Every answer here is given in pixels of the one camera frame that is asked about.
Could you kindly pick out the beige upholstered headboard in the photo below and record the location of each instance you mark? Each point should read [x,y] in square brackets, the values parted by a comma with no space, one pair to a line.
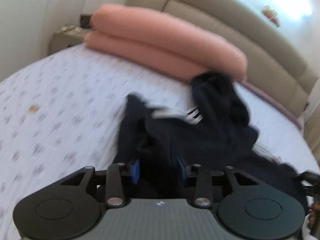
[274,65]

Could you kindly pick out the folded pink duvet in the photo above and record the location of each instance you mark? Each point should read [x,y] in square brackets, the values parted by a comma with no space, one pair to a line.
[163,42]

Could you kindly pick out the beige curtain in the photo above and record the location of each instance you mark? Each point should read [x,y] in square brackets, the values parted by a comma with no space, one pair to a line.
[312,120]

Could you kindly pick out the beige bedside table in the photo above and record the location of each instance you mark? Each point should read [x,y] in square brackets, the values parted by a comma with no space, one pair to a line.
[63,40]

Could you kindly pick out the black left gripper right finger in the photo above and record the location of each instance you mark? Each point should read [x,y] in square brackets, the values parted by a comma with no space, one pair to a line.
[206,188]

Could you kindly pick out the white items on nightstand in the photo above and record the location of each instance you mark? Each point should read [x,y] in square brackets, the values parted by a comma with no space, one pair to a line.
[70,28]

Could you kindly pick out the brown patterned pouch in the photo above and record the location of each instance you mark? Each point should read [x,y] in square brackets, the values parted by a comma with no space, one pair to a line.
[85,21]

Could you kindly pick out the dark navy striped garment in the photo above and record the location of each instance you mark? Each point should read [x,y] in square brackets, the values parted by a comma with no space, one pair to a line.
[216,133]

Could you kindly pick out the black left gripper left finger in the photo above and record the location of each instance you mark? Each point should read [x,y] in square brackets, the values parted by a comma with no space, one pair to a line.
[108,187]

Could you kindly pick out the person's right hand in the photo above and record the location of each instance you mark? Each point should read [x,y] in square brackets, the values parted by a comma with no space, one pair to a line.
[313,210]

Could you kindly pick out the red plush toy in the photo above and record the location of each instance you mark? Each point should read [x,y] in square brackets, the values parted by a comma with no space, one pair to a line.
[271,14]

